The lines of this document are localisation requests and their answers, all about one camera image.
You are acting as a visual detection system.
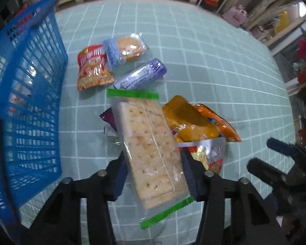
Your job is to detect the purple gum bottle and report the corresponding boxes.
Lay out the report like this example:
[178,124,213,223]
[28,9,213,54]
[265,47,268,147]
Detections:
[113,58,167,91]

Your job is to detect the pink gift bag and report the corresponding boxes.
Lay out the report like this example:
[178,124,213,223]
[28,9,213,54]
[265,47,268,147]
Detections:
[224,4,248,28]

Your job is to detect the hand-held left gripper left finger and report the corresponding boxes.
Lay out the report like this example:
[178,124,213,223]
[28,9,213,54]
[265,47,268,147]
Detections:
[22,151,129,245]

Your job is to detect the clear cracker packet green ends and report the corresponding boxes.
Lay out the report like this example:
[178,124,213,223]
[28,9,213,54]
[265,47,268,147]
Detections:
[106,88,196,230]

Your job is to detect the small purple snack packet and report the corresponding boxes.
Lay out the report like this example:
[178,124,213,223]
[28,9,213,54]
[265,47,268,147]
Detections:
[99,108,118,133]

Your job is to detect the yellow snack bag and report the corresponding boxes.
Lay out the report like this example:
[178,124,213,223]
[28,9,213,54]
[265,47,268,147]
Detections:
[162,95,220,143]

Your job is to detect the silver and red snack packet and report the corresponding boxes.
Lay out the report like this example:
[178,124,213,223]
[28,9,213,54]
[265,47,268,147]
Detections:
[177,136,226,176]

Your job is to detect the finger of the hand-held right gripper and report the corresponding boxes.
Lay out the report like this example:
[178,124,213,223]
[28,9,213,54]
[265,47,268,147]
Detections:
[246,158,288,187]
[266,137,306,158]

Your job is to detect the blue plastic basket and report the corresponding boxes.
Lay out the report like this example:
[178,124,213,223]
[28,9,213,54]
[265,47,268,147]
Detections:
[0,0,69,245]

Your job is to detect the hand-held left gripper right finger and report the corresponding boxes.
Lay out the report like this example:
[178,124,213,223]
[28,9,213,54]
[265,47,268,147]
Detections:
[181,148,288,245]

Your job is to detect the red snack bag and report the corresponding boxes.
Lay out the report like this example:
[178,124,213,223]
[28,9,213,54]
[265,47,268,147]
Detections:
[77,45,115,91]

